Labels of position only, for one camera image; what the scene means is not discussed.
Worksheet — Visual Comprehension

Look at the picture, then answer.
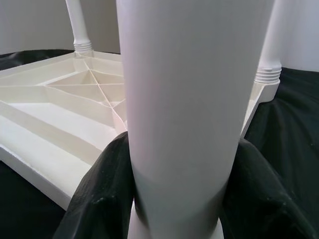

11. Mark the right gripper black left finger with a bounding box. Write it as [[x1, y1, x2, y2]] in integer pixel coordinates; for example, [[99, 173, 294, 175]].
[[53, 131, 137, 239]]

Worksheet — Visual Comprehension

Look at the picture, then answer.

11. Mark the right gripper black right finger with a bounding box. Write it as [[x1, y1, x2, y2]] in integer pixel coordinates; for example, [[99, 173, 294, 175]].
[[218, 138, 318, 239]]

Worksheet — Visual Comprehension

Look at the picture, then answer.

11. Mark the white plastic table top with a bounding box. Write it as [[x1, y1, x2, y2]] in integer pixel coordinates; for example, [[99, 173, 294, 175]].
[[0, 51, 280, 212]]

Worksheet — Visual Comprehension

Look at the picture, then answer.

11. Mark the white plastic table leg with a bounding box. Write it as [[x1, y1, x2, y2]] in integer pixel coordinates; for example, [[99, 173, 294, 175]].
[[65, 0, 93, 54], [116, 0, 277, 239], [254, 0, 319, 85]]

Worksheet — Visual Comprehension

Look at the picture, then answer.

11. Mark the black tablecloth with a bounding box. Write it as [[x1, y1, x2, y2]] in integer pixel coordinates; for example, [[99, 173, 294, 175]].
[[0, 48, 319, 239]]

